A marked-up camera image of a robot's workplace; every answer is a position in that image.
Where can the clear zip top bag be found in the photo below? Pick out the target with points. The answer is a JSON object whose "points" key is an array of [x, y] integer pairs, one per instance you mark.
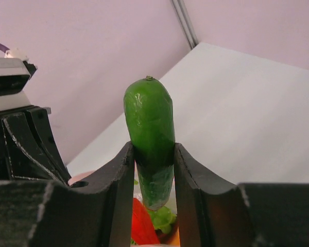
{"points": [[153, 196]]}

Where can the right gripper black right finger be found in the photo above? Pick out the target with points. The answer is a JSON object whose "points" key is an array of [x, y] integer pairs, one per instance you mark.
{"points": [[214, 212]]}

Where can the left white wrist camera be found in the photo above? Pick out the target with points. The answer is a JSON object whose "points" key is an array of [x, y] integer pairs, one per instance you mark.
{"points": [[15, 72]]}

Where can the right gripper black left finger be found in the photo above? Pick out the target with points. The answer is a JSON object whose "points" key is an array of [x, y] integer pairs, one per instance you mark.
{"points": [[94, 212]]}

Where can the red toy carrot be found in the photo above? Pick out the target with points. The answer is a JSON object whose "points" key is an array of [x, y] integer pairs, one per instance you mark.
{"points": [[142, 229]]}

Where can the green toy grapes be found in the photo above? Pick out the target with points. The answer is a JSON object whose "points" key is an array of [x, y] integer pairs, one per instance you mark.
{"points": [[163, 219]]}

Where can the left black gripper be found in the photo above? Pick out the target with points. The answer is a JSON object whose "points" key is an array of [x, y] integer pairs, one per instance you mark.
{"points": [[27, 147]]}

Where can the green toy chili pepper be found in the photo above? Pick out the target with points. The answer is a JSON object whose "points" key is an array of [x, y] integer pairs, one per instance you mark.
{"points": [[148, 110]]}

